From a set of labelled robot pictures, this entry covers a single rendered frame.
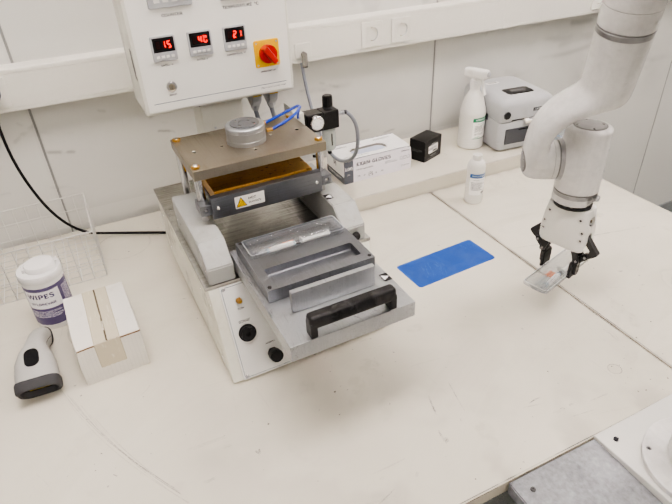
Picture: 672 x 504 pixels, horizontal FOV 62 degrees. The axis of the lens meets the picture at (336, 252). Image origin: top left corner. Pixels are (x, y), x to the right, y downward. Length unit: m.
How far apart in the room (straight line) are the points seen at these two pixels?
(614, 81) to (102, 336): 1.01
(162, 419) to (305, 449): 0.27
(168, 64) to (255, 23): 0.20
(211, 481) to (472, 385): 0.49
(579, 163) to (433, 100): 0.94
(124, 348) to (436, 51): 1.34
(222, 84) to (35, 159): 0.61
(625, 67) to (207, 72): 0.78
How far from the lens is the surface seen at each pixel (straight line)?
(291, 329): 0.86
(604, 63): 1.04
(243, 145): 1.12
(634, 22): 1.01
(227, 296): 1.05
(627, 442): 1.07
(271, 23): 1.26
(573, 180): 1.16
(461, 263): 1.39
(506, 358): 1.15
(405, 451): 0.98
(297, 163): 1.16
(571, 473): 1.01
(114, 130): 1.64
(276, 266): 0.96
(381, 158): 1.67
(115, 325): 1.17
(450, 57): 1.99
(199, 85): 1.23
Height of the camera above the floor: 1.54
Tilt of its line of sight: 34 degrees down
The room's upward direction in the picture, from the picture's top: 3 degrees counter-clockwise
